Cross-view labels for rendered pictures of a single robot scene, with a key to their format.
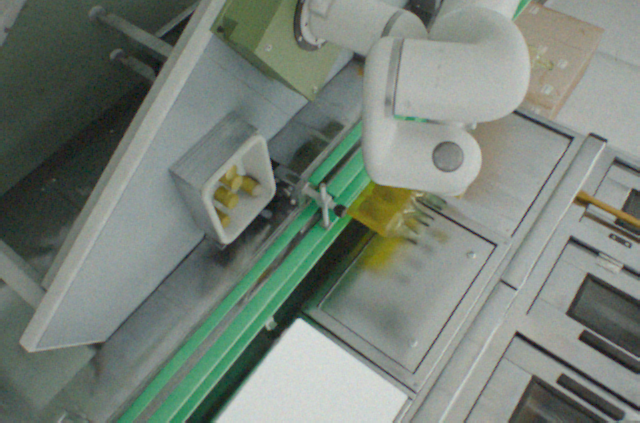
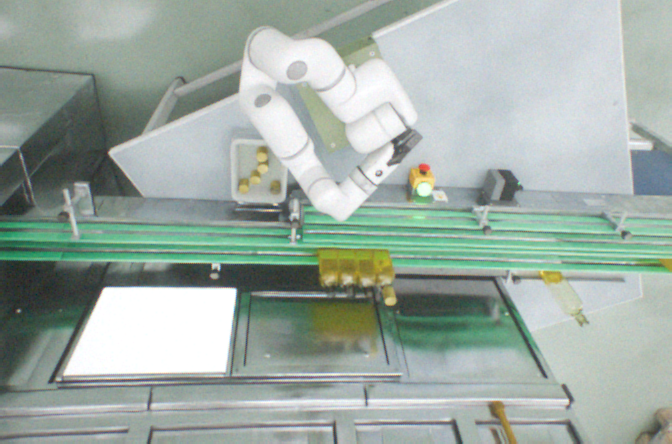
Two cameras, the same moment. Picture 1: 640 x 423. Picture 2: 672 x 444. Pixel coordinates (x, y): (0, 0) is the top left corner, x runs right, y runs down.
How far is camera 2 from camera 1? 0.89 m
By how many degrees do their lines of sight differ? 37
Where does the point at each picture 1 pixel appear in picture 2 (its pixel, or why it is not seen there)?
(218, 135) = not seen: hidden behind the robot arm
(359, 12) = not seen: hidden behind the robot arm
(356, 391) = (207, 341)
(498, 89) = (276, 51)
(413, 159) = (251, 95)
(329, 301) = (260, 297)
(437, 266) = (337, 339)
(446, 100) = (260, 51)
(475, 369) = (280, 408)
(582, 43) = not seen: outside the picture
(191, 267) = (213, 204)
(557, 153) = (519, 374)
